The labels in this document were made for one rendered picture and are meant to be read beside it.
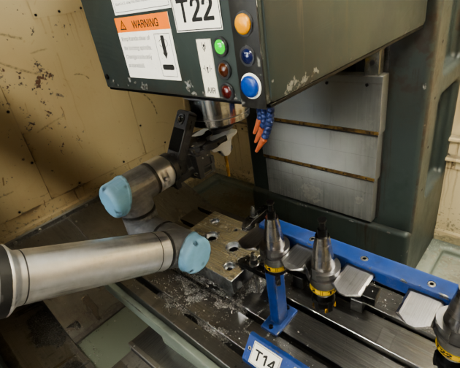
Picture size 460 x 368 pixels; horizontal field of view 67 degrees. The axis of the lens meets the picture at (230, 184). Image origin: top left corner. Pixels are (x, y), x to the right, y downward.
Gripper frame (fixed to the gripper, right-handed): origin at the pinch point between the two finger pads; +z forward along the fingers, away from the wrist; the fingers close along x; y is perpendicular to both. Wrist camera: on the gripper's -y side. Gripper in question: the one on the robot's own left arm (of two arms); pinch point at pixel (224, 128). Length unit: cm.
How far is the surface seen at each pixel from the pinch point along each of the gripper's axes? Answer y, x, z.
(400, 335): 48, 46, 2
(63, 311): 69, -63, -44
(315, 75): -17.1, 32.5, -9.5
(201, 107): -8.6, 2.9, -8.4
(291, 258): 16.3, 30.2, -17.0
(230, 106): -7.7, 7.4, -4.0
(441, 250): 79, 40, 74
